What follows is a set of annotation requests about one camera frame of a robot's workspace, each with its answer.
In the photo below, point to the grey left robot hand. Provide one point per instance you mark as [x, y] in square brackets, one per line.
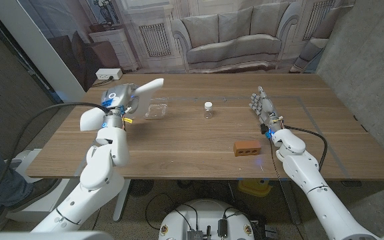
[117, 96]

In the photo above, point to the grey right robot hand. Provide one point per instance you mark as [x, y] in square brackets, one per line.
[267, 110]

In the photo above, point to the white paper sheet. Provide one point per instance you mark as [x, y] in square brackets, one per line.
[145, 96]

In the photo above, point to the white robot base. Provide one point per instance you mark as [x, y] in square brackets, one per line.
[205, 213]

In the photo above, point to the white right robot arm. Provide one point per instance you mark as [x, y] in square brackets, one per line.
[325, 200]

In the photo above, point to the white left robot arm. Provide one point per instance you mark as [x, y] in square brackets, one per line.
[102, 173]

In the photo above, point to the clear plastic clamshell container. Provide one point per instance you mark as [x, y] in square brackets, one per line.
[157, 111]

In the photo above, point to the orange brick block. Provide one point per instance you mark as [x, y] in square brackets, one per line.
[247, 148]

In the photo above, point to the small clear cup white lid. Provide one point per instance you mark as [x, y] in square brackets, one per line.
[208, 111]

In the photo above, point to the white power strip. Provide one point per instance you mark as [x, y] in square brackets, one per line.
[108, 73]

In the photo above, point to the yellow plastic object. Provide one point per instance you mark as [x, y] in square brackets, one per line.
[255, 186]

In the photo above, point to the printed living room backdrop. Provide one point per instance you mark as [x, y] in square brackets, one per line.
[235, 33]

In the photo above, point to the grey table leg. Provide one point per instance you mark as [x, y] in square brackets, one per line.
[292, 206]

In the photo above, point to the white floor platform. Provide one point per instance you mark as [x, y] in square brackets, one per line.
[28, 155]

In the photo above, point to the small black adapter box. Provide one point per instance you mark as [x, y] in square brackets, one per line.
[222, 228]

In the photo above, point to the white robot torso cover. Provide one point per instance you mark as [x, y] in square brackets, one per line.
[45, 236]

